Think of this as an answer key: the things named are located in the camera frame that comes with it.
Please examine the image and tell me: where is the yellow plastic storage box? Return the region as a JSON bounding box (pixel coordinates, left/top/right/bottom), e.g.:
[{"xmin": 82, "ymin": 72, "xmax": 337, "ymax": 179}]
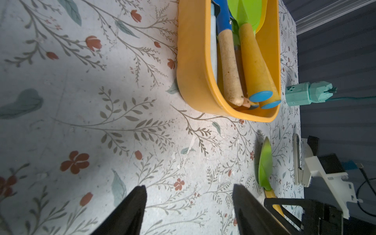
[{"xmin": 177, "ymin": 1, "xmax": 281, "ymax": 122}]

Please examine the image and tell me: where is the blue shovel wooden handle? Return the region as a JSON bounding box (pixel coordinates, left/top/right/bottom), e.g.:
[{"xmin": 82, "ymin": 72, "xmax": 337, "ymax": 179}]
[{"xmin": 213, "ymin": 1, "xmax": 244, "ymax": 107}]

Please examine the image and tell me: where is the floral table mat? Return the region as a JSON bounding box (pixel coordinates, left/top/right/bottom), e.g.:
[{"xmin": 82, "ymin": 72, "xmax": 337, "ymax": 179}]
[{"xmin": 1, "ymin": 1, "xmax": 304, "ymax": 235}]

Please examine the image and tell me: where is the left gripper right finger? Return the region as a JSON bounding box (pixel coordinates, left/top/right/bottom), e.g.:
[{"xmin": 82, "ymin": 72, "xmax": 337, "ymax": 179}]
[{"xmin": 233, "ymin": 184, "xmax": 297, "ymax": 235}]

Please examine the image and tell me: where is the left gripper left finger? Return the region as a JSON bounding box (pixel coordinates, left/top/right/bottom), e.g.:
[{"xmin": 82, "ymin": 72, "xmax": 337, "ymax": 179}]
[{"xmin": 92, "ymin": 186, "xmax": 147, "ymax": 235}]

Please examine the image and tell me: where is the green shovel wooden handle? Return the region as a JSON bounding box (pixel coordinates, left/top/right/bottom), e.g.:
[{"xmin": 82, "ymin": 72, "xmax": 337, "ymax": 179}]
[{"xmin": 235, "ymin": 46, "xmax": 259, "ymax": 110}]

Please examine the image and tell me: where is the light blue shovel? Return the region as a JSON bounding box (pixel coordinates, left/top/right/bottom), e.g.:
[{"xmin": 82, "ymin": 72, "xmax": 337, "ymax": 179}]
[{"xmin": 210, "ymin": 3, "xmax": 217, "ymax": 82}]

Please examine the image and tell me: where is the green pointed trowel yellow handle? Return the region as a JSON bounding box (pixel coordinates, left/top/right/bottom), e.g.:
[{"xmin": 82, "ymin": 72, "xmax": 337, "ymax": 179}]
[{"xmin": 259, "ymin": 83, "xmax": 281, "ymax": 109}]

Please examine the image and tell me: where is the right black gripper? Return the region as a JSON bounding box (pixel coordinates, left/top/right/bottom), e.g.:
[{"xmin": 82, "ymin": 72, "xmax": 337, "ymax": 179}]
[{"xmin": 263, "ymin": 136, "xmax": 376, "ymax": 235}]

